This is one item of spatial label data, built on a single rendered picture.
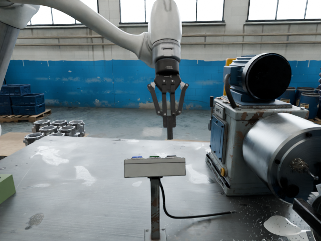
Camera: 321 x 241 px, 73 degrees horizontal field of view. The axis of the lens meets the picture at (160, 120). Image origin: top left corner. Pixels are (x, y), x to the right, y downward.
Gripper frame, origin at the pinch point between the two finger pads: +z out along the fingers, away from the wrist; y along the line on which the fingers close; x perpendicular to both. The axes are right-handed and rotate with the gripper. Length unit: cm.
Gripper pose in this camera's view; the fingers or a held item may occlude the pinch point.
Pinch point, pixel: (169, 127)
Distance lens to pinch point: 64.6
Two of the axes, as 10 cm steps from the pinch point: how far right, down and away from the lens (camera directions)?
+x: -0.6, 1.6, 9.9
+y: 10.0, -0.2, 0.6
